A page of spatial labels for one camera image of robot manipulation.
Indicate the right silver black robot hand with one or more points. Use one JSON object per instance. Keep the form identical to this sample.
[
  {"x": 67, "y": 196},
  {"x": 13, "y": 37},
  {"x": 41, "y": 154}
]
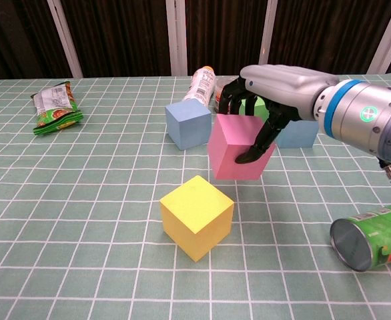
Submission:
[{"x": 282, "y": 86}]

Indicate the green foam cube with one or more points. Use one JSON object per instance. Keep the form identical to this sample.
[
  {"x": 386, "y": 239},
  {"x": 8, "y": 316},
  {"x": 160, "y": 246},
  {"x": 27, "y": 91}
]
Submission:
[{"x": 261, "y": 108}]

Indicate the pink foam cube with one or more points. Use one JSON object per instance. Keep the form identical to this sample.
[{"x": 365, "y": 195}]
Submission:
[{"x": 232, "y": 150}]

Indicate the light blue foam cube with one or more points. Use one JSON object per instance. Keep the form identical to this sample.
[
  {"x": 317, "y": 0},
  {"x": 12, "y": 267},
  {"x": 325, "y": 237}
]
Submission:
[
  {"x": 299, "y": 135},
  {"x": 187, "y": 125}
]

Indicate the yellow foam cube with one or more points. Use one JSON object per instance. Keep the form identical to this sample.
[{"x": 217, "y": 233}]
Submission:
[{"x": 195, "y": 216}]

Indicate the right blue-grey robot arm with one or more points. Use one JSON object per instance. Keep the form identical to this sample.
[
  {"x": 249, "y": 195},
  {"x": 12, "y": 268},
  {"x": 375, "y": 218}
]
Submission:
[{"x": 365, "y": 116}]

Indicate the clear plastic snack cup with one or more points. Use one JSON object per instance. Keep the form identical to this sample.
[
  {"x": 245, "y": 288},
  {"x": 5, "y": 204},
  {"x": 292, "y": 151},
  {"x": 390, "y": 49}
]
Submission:
[{"x": 219, "y": 87}]

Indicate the white bottle with orange cap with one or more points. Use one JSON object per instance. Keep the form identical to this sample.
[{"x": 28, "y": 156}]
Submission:
[{"x": 202, "y": 85}]

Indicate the dark pleated curtain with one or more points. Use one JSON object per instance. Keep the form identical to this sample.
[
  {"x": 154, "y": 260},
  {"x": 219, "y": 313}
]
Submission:
[{"x": 122, "y": 33}]

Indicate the green chip can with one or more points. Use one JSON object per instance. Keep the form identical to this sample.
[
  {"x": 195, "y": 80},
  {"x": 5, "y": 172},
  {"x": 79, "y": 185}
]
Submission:
[{"x": 379, "y": 236}]

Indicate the green snack bag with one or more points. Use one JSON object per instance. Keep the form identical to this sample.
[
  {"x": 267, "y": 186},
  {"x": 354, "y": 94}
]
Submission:
[{"x": 57, "y": 110}]

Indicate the green checked tablecloth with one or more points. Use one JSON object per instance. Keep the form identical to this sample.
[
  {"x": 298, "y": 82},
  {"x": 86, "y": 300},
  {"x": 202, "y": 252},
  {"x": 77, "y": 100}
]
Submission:
[{"x": 82, "y": 216}]

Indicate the white frame post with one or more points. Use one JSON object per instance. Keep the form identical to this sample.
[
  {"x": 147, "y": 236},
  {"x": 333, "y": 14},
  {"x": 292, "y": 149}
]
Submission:
[
  {"x": 268, "y": 33},
  {"x": 387, "y": 36},
  {"x": 65, "y": 36},
  {"x": 176, "y": 36}
]

